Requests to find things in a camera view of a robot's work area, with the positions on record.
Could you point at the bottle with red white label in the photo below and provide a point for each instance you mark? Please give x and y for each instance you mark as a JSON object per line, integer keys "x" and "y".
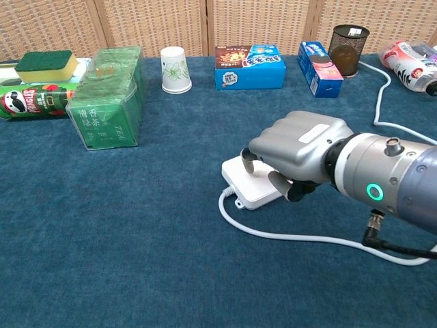
{"x": 406, "y": 68}

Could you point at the green Pringles can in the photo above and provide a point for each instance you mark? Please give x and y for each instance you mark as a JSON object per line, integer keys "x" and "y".
{"x": 34, "y": 100}

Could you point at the green and yellow sponge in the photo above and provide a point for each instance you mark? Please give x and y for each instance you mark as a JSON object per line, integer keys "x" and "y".
{"x": 44, "y": 66}

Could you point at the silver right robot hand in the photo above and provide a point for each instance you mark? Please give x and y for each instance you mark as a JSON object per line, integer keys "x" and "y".
{"x": 300, "y": 147}

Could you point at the blue table cloth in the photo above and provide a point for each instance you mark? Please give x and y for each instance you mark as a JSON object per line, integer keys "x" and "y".
{"x": 136, "y": 239}

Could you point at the black mesh pen holder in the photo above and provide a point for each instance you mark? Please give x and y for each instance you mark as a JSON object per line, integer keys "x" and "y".
{"x": 348, "y": 51}

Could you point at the green tea box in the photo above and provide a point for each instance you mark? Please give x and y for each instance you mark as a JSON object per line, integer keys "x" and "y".
{"x": 106, "y": 102}

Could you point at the clear bottle with purple label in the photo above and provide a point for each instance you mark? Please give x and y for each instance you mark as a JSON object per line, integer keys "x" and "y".
{"x": 426, "y": 53}

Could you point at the white paper cup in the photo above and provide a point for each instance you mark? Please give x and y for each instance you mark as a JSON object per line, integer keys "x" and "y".
{"x": 175, "y": 71}

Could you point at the blue Oreo box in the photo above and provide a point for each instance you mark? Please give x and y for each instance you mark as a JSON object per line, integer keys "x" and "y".
{"x": 319, "y": 71}

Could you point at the blue cookie box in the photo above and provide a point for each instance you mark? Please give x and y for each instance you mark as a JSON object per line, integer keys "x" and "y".
{"x": 249, "y": 70}

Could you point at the wicker folding screen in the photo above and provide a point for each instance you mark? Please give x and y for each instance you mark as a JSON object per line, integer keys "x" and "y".
{"x": 153, "y": 24}

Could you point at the white power strip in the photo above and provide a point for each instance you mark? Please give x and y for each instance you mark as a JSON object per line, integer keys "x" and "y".
{"x": 254, "y": 191}

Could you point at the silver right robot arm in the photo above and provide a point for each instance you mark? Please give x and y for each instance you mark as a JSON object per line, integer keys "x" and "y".
{"x": 385, "y": 171}

